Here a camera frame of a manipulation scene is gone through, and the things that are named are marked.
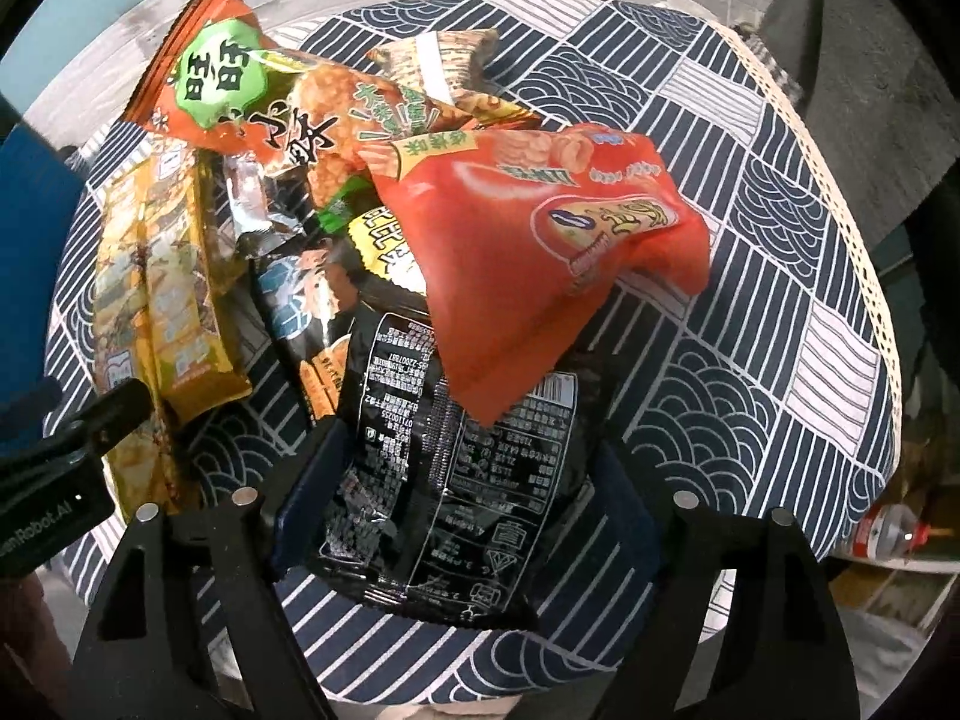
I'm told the green snack packet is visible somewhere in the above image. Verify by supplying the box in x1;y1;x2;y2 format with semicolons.
315;180;376;237

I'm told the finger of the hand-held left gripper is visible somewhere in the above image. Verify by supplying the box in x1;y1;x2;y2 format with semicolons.
0;377;155;466

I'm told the blue cardboard box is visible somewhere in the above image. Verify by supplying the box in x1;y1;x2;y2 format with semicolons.
0;120;85;410

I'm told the orange packet with green label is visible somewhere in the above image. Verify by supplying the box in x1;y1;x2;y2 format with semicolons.
124;0;451;203

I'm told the dark blue snack packet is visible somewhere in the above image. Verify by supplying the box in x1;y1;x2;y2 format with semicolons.
251;240;376;422

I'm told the person's left forearm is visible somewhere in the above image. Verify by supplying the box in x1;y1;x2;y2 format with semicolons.
0;574;57;700

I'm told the navy and white patterned tablecloth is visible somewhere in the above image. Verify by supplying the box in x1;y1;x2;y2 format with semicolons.
45;0;901;720

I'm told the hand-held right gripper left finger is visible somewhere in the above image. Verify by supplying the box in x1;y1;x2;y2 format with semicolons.
71;416;361;720

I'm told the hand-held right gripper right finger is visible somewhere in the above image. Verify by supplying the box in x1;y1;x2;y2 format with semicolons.
585;435;863;720

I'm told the clear plastic bottle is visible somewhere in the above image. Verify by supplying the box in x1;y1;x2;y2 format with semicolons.
844;502;940;565

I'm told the silver snack packet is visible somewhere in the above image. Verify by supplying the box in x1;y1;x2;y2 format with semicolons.
221;154;331;242

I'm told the yellow and black snack packet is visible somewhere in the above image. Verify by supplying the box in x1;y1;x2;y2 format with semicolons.
349;206;430;293

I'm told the brown striped snack packet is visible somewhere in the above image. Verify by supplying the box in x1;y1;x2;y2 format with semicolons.
366;28;542;130

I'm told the red-orange snack packet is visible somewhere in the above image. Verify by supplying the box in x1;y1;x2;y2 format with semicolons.
356;127;712;428

